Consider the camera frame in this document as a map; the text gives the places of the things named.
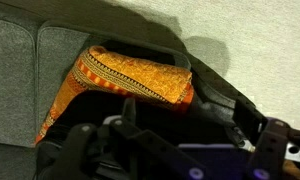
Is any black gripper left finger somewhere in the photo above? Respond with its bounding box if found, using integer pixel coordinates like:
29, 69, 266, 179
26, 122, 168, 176
36, 97, 208, 180

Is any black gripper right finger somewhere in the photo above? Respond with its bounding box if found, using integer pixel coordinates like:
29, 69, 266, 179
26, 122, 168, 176
245, 117, 300, 180

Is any black fabric suitcase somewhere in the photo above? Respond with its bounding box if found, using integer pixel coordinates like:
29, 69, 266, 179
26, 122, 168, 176
36, 89, 268, 180

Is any orange patterned blanket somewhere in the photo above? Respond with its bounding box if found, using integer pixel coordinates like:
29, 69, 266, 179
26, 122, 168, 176
34, 45, 195, 146

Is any cream carpet rug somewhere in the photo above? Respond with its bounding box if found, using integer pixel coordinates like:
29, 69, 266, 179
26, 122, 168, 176
104, 0, 300, 131

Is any grey fabric sofa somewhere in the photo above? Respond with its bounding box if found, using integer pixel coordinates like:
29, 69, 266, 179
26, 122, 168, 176
0, 0, 268, 180

